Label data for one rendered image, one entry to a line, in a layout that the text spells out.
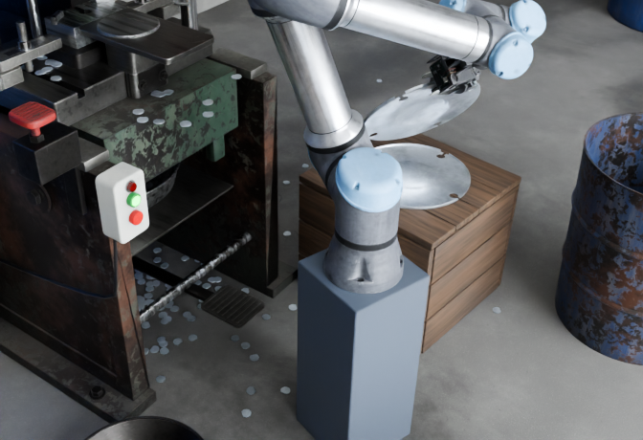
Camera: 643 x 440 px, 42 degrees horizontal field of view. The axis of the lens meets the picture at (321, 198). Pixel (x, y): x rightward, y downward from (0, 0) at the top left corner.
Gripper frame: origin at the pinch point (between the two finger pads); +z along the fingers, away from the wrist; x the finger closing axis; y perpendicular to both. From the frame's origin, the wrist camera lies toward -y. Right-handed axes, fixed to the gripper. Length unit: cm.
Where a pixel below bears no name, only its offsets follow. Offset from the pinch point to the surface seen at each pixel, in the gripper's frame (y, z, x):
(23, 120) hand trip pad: 86, -3, -14
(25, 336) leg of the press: 88, 70, 16
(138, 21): 54, 12, -33
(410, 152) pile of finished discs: -8.9, 31.8, 8.3
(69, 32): 67, 17, -36
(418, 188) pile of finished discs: 0.1, 21.5, 18.4
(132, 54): 59, 10, -26
